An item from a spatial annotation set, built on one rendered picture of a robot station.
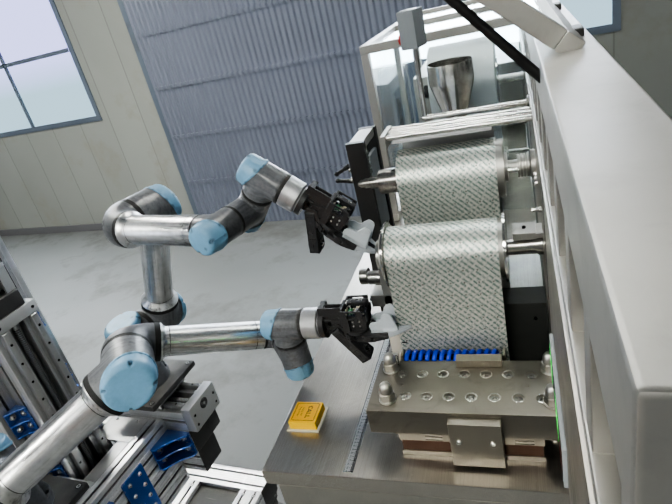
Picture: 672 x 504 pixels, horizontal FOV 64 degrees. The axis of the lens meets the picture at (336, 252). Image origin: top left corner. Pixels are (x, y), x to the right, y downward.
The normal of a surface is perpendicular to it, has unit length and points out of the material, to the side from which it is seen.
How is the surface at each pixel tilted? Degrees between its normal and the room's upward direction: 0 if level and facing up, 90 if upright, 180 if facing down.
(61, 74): 90
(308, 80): 90
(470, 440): 90
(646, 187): 0
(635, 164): 0
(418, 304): 90
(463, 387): 0
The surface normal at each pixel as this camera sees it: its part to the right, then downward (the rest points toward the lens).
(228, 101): -0.35, 0.48
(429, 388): -0.22, -0.88
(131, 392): 0.47, 0.23
